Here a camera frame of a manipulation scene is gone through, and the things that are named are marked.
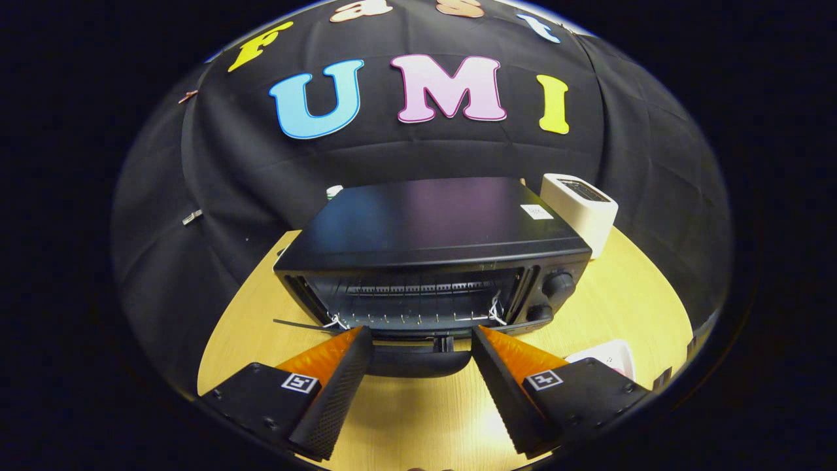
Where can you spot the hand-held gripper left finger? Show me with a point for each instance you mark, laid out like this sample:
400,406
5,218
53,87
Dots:
337,399

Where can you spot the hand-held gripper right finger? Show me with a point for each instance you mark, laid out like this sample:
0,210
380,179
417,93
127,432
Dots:
507,399

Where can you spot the white square plate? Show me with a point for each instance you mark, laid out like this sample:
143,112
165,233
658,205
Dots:
608,356

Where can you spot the black toaster oven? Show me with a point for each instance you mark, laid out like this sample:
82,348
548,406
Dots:
425,222

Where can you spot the white bread toaster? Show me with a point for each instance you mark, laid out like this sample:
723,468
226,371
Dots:
588,219

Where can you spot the white bottle cap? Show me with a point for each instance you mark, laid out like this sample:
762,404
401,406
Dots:
334,191

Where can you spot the silver clip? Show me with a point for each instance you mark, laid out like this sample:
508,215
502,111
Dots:
192,217

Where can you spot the orange clip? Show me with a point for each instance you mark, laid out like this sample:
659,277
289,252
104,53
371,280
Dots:
188,96

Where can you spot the black table edge bracket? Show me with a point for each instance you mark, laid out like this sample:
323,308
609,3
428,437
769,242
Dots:
664,379

